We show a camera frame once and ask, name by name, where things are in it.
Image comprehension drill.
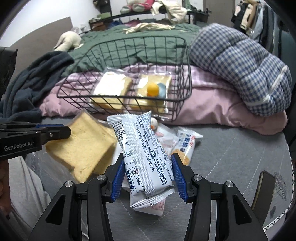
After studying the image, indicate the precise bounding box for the bagged toast slice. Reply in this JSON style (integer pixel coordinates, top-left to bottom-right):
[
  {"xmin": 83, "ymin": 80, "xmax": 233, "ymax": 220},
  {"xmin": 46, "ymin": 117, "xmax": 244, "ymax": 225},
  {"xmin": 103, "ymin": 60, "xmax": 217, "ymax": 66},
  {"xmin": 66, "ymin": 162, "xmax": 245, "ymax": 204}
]
[
  {"xmin": 91, "ymin": 67, "xmax": 132, "ymax": 113},
  {"xmin": 46, "ymin": 111, "xmax": 117, "ymax": 183}
]

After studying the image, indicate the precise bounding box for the cracker snack packet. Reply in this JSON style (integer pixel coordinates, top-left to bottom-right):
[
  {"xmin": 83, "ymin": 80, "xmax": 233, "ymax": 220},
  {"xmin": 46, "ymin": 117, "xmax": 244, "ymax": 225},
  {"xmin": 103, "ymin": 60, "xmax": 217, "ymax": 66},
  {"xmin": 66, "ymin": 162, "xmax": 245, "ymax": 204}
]
[{"xmin": 171, "ymin": 126, "xmax": 203, "ymax": 166}]

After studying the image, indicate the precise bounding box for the grey white snack packet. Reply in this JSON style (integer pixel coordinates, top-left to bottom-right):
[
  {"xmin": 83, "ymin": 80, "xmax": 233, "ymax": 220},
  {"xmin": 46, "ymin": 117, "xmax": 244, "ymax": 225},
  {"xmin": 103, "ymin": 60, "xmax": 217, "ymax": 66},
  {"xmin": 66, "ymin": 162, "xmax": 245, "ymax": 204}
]
[{"xmin": 107, "ymin": 111, "xmax": 177, "ymax": 210}]

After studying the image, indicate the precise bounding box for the blue duck yellow head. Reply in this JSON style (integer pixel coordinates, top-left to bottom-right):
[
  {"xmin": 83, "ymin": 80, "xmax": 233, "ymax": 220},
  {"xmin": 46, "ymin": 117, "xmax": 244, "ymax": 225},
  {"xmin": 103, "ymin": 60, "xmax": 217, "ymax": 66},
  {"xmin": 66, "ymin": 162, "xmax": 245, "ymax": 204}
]
[{"xmin": 147, "ymin": 82, "xmax": 167, "ymax": 98}]

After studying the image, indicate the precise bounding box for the dark blue fleece blanket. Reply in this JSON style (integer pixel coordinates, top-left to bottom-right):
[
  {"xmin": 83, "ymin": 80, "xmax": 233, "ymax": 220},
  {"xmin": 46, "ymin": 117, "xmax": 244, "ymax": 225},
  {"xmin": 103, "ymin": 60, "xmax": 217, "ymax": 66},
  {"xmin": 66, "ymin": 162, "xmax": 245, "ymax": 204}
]
[{"xmin": 1, "ymin": 51, "xmax": 74, "ymax": 123}]

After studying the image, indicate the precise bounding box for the black phone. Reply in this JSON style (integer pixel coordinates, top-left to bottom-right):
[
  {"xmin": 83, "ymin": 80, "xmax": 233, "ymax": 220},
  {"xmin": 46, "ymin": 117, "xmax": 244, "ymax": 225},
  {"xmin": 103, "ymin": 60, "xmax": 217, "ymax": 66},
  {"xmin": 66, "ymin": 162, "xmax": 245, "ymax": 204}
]
[{"xmin": 251, "ymin": 171, "xmax": 276, "ymax": 225}]

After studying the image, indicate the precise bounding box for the white red text packet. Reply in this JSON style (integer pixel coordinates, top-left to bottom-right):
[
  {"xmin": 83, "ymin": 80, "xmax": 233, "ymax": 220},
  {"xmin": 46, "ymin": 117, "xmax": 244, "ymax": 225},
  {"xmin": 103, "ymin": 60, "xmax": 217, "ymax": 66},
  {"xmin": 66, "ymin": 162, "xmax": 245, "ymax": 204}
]
[{"xmin": 135, "ymin": 199, "xmax": 166, "ymax": 216}]

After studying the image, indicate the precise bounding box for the cream plush toy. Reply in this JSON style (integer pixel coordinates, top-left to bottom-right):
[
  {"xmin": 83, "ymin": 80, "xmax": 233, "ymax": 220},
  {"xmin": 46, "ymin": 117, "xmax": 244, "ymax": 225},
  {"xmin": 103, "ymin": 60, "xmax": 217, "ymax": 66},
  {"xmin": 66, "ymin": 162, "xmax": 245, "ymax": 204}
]
[{"xmin": 53, "ymin": 31, "xmax": 83, "ymax": 52}]

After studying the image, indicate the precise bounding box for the white rubber duck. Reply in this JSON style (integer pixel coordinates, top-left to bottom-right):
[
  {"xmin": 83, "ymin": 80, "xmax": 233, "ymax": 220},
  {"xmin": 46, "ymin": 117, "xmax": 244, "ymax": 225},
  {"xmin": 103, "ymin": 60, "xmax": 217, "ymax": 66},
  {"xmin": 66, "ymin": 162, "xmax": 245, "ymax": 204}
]
[{"xmin": 150, "ymin": 118, "xmax": 159, "ymax": 131}]

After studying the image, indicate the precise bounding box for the bagged toast in basket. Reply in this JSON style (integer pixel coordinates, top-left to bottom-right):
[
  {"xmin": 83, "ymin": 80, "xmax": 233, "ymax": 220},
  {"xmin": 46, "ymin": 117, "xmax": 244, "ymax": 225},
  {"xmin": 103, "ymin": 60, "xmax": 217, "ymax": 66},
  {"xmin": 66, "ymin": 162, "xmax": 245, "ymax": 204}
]
[{"xmin": 129, "ymin": 74, "xmax": 171, "ymax": 113}]

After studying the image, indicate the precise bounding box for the pink checked quilt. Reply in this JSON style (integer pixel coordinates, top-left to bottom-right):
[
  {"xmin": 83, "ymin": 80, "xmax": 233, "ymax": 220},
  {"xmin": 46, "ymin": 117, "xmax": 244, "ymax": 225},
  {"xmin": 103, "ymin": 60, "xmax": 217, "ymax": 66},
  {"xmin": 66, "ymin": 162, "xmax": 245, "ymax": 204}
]
[{"xmin": 39, "ymin": 66, "xmax": 288, "ymax": 135}]

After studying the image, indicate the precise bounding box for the green duvet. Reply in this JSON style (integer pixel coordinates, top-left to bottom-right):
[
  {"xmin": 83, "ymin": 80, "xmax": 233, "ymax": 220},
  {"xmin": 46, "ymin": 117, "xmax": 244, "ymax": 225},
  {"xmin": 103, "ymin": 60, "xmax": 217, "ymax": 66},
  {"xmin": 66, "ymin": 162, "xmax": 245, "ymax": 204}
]
[{"xmin": 62, "ymin": 24, "xmax": 201, "ymax": 78}]

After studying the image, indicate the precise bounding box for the blue checked quilt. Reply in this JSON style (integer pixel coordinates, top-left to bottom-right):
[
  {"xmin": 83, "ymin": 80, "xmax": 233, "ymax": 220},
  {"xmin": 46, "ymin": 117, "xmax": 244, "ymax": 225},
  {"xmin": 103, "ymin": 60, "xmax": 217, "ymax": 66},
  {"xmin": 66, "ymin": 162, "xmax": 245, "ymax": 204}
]
[{"xmin": 189, "ymin": 23, "xmax": 292, "ymax": 116}]

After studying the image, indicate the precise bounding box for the cream garment on bed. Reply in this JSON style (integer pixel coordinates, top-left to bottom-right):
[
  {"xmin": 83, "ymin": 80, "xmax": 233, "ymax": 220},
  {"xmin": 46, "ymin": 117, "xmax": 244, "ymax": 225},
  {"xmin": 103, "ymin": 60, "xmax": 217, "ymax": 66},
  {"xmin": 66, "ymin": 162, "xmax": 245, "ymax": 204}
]
[{"xmin": 123, "ymin": 23, "xmax": 175, "ymax": 34}]

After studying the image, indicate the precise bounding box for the pink plush toy on shelf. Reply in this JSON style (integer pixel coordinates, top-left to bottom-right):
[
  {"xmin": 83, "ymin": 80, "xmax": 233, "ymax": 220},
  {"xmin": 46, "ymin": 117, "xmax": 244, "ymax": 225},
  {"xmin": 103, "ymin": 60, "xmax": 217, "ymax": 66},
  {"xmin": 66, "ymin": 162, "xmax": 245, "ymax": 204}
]
[{"xmin": 120, "ymin": 0, "xmax": 154, "ymax": 14}]

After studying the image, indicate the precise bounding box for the white jacket on shelf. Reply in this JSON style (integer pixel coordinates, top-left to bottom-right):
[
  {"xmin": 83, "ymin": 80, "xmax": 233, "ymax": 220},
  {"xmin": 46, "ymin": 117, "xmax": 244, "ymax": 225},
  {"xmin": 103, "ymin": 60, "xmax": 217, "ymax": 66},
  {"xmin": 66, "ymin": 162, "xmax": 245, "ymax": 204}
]
[{"xmin": 151, "ymin": 1, "xmax": 188, "ymax": 24}]

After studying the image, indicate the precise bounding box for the clothes rack with clothes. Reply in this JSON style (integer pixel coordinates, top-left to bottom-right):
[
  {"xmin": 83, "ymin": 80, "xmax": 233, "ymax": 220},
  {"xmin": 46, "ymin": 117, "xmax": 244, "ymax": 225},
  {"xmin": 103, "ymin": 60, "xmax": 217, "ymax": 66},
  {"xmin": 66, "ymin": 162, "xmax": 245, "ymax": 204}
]
[{"xmin": 231, "ymin": 1, "xmax": 285, "ymax": 56}]

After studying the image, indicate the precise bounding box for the black wire basket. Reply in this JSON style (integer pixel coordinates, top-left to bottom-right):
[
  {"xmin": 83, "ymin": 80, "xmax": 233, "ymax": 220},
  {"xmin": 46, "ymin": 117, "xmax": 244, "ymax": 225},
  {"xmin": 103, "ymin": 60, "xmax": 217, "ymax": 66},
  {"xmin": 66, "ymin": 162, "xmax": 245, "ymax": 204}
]
[{"xmin": 57, "ymin": 47, "xmax": 192, "ymax": 121}]

